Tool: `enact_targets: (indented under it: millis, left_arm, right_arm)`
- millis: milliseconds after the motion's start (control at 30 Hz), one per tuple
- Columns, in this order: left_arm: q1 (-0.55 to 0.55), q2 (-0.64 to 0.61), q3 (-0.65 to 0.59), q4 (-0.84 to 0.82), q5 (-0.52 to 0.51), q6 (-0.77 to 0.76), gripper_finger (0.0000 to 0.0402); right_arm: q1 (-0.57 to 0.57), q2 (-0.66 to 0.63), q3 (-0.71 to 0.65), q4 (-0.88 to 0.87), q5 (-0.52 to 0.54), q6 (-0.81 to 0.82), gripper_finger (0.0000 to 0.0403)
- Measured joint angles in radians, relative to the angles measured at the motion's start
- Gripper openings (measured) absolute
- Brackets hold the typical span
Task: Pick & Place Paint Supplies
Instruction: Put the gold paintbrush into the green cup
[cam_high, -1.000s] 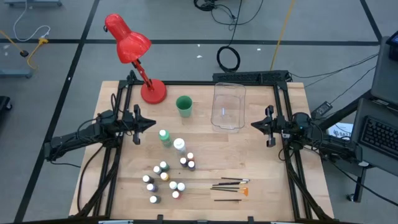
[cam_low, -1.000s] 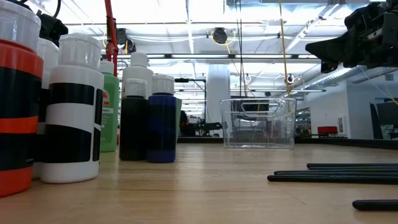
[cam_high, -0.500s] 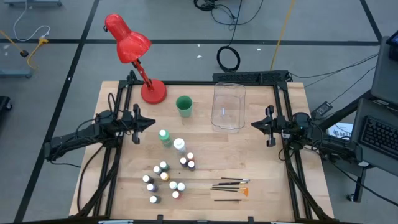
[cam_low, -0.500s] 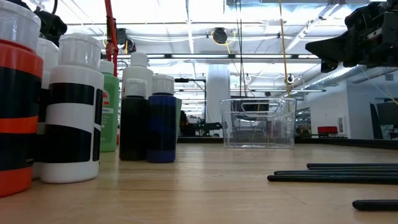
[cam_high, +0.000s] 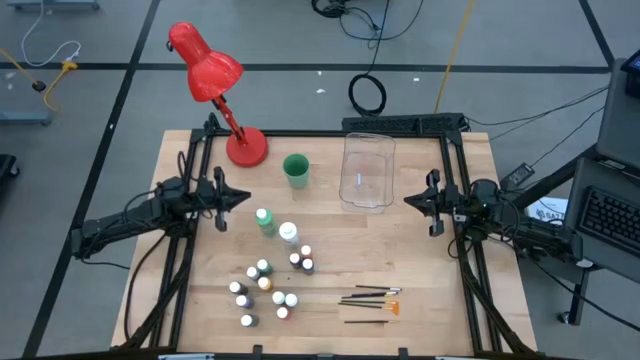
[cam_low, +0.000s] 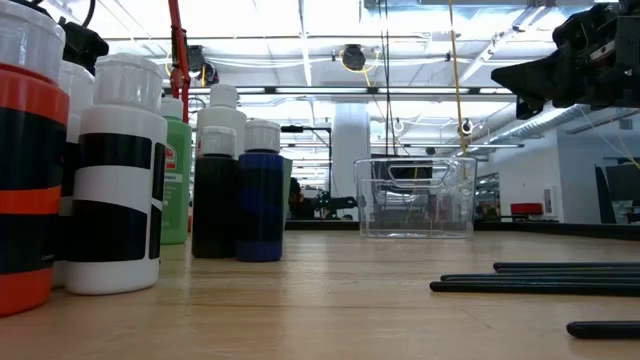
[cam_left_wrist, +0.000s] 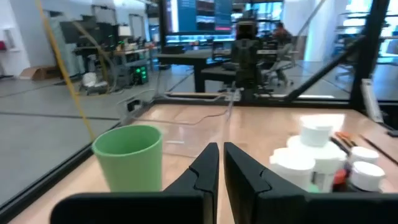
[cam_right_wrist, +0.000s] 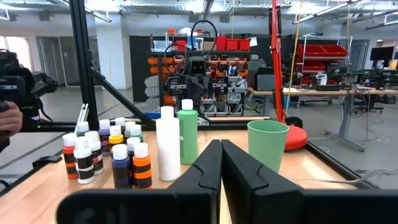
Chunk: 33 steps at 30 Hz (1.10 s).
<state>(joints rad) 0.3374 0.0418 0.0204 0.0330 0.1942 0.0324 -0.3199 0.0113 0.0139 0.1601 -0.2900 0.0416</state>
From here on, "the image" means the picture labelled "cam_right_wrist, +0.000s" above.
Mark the person's black camera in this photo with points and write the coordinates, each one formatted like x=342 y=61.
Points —
x=15 y=81

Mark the black monitor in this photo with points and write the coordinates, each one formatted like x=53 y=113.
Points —
x=382 y=53

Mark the red desk lamp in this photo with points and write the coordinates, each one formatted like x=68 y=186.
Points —
x=295 y=138

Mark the green plastic cup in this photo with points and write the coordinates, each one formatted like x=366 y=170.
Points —
x=267 y=146

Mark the person's hand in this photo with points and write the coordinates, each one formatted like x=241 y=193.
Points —
x=9 y=121

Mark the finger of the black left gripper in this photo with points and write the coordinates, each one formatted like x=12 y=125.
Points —
x=190 y=90
x=200 y=90

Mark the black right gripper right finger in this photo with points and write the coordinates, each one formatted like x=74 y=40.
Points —
x=248 y=186

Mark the orange paint bottle black label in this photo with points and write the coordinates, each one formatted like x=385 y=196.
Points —
x=68 y=161
x=142 y=174

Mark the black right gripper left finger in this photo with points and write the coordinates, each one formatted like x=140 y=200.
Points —
x=205 y=168

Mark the red bin shelving cart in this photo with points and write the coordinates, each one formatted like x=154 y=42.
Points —
x=321 y=51

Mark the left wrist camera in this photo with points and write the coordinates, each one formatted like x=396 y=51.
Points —
x=198 y=67

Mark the green paint bottle black label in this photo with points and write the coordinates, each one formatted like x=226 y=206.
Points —
x=136 y=130

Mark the orange black parts rack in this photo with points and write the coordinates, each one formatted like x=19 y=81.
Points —
x=230 y=71

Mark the silver metal bracket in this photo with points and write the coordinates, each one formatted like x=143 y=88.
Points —
x=82 y=115

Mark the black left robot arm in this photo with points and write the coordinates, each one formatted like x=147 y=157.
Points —
x=186 y=70

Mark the grey paint bottle white cap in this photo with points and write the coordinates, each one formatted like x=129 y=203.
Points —
x=128 y=126

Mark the dark green paint bottle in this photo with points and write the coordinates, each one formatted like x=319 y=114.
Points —
x=82 y=127

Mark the tall green squeeze bottle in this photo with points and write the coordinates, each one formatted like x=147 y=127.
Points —
x=188 y=137

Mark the purple paint bottle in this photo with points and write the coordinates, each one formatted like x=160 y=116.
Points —
x=104 y=137

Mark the wooden workbench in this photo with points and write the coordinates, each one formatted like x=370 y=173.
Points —
x=311 y=92

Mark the white paint bottle black label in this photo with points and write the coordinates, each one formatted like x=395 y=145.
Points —
x=84 y=161
x=98 y=155

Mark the black aluminium table frame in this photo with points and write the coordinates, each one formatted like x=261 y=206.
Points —
x=81 y=62

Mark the dark paint bottle white cap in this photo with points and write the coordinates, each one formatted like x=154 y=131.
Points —
x=120 y=121

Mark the tall white squeeze bottle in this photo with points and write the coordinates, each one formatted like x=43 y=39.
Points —
x=168 y=149

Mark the yellow paint bottle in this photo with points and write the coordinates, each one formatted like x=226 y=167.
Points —
x=115 y=138

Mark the red storage bin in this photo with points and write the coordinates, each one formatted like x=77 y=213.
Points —
x=221 y=43
x=244 y=45
x=232 y=44

